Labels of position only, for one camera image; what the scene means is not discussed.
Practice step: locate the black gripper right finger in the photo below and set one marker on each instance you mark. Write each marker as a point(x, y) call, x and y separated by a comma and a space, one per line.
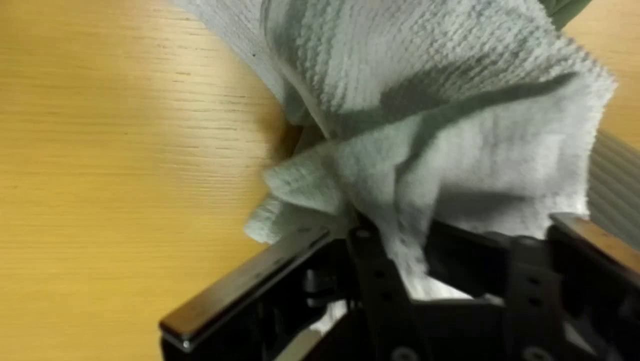
point(587, 288)

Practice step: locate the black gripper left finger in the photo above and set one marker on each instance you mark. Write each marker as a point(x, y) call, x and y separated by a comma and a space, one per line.
point(381, 281)

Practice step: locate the white terry towel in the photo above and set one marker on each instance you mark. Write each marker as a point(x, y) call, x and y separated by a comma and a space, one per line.
point(453, 133)

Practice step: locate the white ribbed storage container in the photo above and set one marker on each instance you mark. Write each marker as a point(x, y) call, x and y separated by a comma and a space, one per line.
point(616, 193)

